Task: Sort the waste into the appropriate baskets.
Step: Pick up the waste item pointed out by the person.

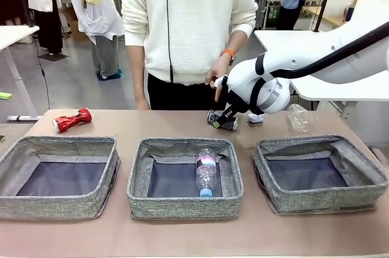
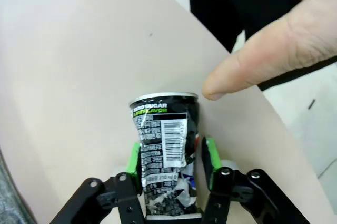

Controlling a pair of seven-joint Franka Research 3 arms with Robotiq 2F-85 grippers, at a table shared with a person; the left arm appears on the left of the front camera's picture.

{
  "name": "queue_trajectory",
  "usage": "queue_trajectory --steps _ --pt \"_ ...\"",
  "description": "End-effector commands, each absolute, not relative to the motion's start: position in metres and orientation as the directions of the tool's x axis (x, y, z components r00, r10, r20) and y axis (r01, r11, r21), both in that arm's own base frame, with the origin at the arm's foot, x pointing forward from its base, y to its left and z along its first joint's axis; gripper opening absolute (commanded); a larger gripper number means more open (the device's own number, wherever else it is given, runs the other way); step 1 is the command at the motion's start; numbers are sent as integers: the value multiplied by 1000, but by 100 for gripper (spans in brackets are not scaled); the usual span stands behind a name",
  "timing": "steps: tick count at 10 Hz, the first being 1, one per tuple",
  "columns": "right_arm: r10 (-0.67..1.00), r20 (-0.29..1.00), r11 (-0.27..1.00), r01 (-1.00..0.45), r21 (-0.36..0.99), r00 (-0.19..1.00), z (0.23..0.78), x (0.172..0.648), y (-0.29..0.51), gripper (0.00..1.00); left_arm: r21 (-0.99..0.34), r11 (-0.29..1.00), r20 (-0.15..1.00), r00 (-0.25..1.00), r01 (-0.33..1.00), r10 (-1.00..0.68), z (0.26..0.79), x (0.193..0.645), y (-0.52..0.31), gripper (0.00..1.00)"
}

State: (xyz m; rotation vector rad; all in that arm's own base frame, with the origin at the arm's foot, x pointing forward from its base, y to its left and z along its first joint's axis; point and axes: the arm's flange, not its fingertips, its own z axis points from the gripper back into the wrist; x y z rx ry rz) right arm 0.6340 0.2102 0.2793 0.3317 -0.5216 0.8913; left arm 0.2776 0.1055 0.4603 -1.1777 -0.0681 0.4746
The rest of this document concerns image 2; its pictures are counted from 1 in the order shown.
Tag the crushed black soda can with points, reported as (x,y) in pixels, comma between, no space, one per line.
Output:
(163,142)

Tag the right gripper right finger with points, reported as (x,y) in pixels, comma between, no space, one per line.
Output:
(237,197)

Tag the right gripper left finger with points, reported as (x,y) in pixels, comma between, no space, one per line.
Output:
(118,197)

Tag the person's black trousers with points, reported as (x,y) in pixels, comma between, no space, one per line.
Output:
(223,10)

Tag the person's left hand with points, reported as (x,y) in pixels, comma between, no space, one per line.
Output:
(289,37)

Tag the grey fabric basket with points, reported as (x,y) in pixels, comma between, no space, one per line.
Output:
(10,197)

